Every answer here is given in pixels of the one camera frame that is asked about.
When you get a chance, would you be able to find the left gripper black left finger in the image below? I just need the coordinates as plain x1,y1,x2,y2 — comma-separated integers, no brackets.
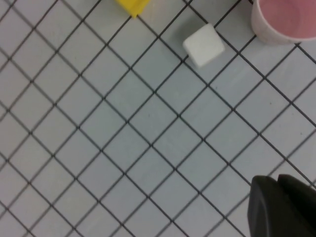
247,174,316,237

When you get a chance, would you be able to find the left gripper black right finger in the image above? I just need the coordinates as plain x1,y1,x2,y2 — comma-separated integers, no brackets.
277,173,316,224

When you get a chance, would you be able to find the pale pink cup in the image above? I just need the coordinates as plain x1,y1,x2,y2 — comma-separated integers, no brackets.
251,0,316,46

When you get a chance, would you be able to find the white foam cube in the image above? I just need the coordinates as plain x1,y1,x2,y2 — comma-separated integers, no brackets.
182,23,226,69

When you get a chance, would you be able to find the yellow foam cube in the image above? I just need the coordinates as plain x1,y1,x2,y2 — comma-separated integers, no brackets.
115,0,151,19

